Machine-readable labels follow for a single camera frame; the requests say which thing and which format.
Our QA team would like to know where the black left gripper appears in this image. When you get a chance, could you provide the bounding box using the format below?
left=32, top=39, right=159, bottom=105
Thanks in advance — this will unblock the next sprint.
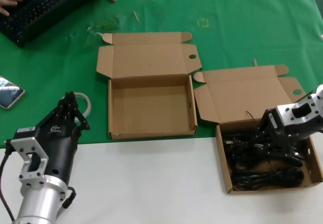
left=37, top=91, right=91, bottom=183

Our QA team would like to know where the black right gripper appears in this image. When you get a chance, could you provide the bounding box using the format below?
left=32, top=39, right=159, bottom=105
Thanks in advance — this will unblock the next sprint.
left=253, top=110, right=323, bottom=159

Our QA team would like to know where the black laptop keyboard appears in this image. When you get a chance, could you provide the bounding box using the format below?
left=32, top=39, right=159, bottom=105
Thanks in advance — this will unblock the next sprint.
left=0, top=0, right=103, bottom=48

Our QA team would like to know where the open brown cardboard box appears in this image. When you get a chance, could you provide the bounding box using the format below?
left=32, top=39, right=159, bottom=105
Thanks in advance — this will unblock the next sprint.
left=193, top=65, right=316, bottom=194
left=95, top=31, right=203, bottom=141

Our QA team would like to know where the translucent white tape roll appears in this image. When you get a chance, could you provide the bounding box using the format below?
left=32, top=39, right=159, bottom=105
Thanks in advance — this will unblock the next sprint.
left=73, top=91, right=92, bottom=121

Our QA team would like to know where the smartphone with silver edge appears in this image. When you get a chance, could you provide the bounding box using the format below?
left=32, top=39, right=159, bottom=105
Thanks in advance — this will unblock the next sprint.
left=0, top=76, right=26, bottom=111

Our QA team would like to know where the green table cloth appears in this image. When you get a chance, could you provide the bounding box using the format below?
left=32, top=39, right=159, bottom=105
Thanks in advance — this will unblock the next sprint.
left=0, top=0, right=323, bottom=150

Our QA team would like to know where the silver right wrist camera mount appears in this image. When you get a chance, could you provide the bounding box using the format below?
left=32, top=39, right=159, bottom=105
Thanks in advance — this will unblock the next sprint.
left=266, top=92, right=323, bottom=129

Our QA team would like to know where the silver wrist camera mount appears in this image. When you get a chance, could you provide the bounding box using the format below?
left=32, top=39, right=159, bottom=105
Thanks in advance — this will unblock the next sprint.
left=266, top=92, right=323, bottom=129
left=6, top=127, right=49, bottom=186

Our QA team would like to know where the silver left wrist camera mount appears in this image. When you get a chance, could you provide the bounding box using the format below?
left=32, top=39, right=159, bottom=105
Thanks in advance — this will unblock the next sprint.
left=6, top=127, right=49, bottom=186

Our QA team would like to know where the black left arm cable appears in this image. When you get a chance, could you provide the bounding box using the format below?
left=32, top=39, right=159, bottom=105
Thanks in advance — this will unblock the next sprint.
left=0, top=139, right=16, bottom=221

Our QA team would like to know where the grey left arm cable connector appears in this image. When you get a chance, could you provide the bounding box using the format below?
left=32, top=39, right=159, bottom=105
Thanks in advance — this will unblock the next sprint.
left=57, top=186, right=77, bottom=218

